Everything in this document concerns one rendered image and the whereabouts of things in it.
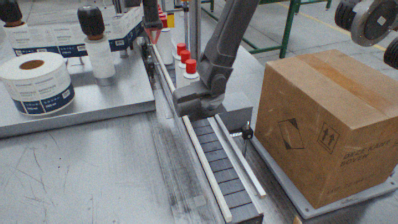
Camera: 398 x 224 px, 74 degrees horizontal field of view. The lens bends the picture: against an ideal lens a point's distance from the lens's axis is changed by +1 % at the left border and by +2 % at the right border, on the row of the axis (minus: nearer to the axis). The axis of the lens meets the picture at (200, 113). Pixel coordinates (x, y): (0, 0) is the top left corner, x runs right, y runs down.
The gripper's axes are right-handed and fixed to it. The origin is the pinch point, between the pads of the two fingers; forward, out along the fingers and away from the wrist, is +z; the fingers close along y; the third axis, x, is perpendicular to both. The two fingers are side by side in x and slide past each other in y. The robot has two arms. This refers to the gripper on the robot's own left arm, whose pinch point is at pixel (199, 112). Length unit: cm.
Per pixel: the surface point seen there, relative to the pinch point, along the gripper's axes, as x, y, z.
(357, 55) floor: -65, -258, 179
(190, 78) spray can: -10.1, 1.2, -5.1
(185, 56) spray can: -18.4, 0.7, -2.9
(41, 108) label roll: -16, 49, 17
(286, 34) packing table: -100, -161, 163
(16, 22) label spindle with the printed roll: -58, 58, 29
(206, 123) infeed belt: 3.3, -2.6, 4.7
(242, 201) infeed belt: 27.2, -1.3, -15.3
